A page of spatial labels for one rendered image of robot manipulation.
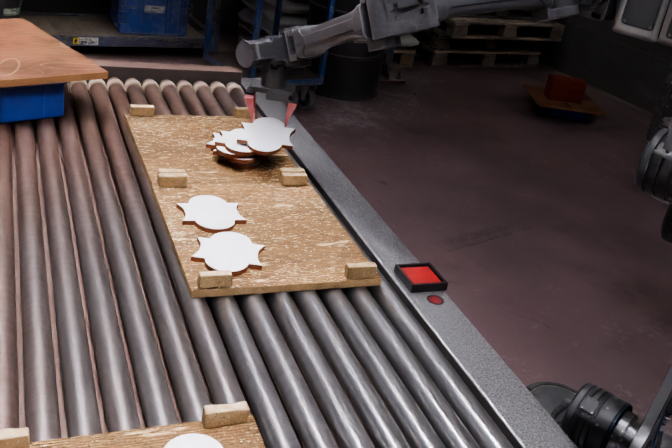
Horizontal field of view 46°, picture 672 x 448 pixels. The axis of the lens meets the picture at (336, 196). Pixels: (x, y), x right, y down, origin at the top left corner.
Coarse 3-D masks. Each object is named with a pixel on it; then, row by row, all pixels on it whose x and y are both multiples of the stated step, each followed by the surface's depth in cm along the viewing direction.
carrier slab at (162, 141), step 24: (144, 120) 197; (168, 120) 200; (192, 120) 202; (216, 120) 205; (240, 120) 208; (144, 144) 184; (168, 144) 186; (192, 144) 188; (144, 168) 174; (168, 168) 174; (192, 168) 176; (216, 168) 178; (264, 168) 182
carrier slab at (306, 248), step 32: (160, 192) 162; (192, 192) 165; (224, 192) 167; (256, 192) 170; (288, 192) 172; (256, 224) 156; (288, 224) 158; (320, 224) 161; (288, 256) 147; (320, 256) 149; (352, 256) 150; (192, 288) 132; (224, 288) 134; (256, 288) 136; (288, 288) 138; (320, 288) 141
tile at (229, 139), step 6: (222, 132) 184; (228, 132) 184; (234, 132) 185; (240, 132) 185; (222, 138) 180; (228, 138) 181; (234, 138) 181; (216, 144) 178; (222, 144) 178; (228, 144) 177; (234, 144) 178; (240, 144) 179; (246, 144) 179; (228, 150) 176; (234, 150) 175; (240, 150) 175; (246, 150) 176
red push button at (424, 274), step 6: (408, 270) 150; (414, 270) 151; (420, 270) 151; (426, 270) 151; (408, 276) 148; (414, 276) 149; (420, 276) 149; (426, 276) 149; (432, 276) 150; (414, 282) 147; (420, 282) 147; (426, 282) 147
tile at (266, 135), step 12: (264, 120) 185; (276, 120) 185; (252, 132) 180; (264, 132) 181; (276, 132) 181; (288, 132) 182; (252, 144) 176; (264, 144) 177; (276, 144) 177; (288, 144) 178
